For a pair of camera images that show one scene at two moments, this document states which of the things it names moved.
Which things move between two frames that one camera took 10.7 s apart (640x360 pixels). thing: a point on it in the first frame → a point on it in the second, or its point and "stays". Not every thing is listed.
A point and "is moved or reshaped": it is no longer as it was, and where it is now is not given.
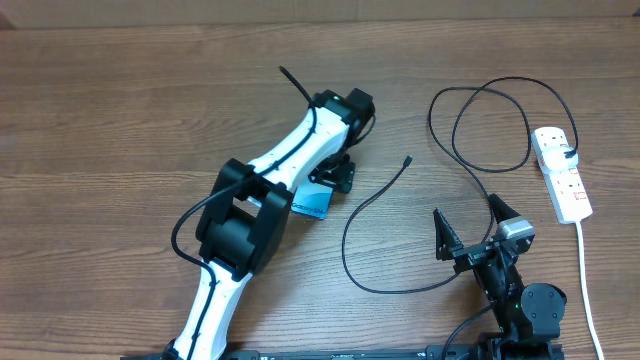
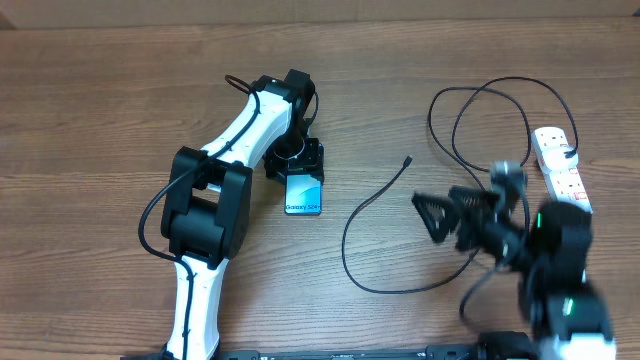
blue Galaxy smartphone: (312, 199) is moved or reshaped
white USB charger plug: (554, 158) stays
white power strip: (566, 187) stays
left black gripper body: (332, 171) → (295, 154)
